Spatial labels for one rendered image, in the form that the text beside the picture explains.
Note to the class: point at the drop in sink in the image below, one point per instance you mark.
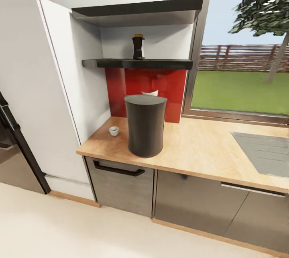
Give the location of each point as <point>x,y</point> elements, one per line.
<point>268,154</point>

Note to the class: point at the shelf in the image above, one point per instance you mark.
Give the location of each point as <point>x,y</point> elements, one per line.
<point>169,64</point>
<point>166,12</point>

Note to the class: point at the dishwasher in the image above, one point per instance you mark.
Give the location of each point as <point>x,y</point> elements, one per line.
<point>122,186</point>

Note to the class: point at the bottle of coffee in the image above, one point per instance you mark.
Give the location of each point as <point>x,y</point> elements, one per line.
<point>138,41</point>

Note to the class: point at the cabinet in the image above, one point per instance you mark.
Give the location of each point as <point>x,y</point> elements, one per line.
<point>18,166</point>
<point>255,216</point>

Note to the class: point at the coffee cup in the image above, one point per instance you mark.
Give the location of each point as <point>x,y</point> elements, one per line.
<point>114,131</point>

